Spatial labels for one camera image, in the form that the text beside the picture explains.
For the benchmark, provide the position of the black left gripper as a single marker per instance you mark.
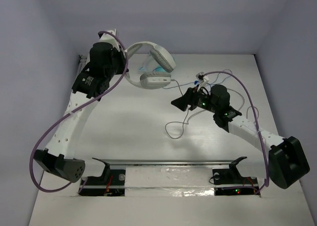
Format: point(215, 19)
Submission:
point(120, 62)

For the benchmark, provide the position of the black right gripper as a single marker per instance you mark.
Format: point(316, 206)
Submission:
point(190, 97)

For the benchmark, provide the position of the white grey over-ear headphones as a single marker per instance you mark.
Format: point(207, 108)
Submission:
point(153, 80)

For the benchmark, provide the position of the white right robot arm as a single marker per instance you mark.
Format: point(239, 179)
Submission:
point(284, 159)

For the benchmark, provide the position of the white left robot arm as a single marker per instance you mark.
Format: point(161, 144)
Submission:
point(58, 157)

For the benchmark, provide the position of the teal cat-ear headphones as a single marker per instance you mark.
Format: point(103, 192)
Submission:
point(150, 65)

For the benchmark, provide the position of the aluminium side rail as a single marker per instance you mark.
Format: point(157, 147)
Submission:
point(81, 65)

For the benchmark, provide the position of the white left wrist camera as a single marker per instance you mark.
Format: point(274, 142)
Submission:
point(103, 37)

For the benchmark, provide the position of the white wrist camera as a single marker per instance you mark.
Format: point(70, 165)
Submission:
point(103, 37)
point(202, 80)

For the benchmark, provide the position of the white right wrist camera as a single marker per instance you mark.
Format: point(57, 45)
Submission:
point(202, 80)

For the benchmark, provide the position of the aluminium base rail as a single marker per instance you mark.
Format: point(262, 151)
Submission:
point(139, 163)

